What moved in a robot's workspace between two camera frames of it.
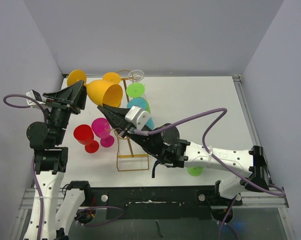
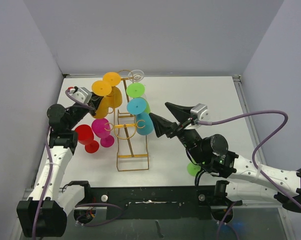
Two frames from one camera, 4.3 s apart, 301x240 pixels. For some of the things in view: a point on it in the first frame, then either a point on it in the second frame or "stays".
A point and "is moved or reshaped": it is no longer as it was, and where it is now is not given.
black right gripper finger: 75,93 -> 96,100
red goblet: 84,135 stays
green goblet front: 195,171 stays
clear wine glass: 137,75 stays
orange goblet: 102,92 is moved or reshaped
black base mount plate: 156,202 stays
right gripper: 116,116 -> 163,125
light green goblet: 137,90 stays
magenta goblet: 101,128 stays
